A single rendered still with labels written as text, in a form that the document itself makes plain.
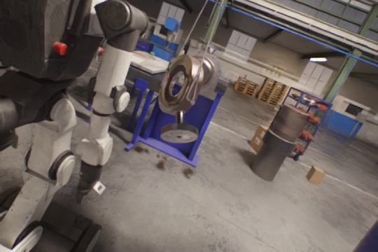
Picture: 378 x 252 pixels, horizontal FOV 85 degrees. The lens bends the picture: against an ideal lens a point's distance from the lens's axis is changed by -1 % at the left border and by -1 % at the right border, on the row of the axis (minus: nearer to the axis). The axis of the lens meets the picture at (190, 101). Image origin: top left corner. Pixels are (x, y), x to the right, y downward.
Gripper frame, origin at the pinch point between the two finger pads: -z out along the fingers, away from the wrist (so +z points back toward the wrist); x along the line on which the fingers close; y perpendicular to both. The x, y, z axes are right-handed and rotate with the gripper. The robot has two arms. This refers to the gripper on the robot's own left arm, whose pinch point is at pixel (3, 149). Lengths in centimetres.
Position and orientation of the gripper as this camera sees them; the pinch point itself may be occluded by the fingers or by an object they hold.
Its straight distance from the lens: 132.5
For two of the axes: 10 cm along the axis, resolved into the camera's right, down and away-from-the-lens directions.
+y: -9.2, -4.0, 0.4
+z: 3.4, -8.4, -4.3
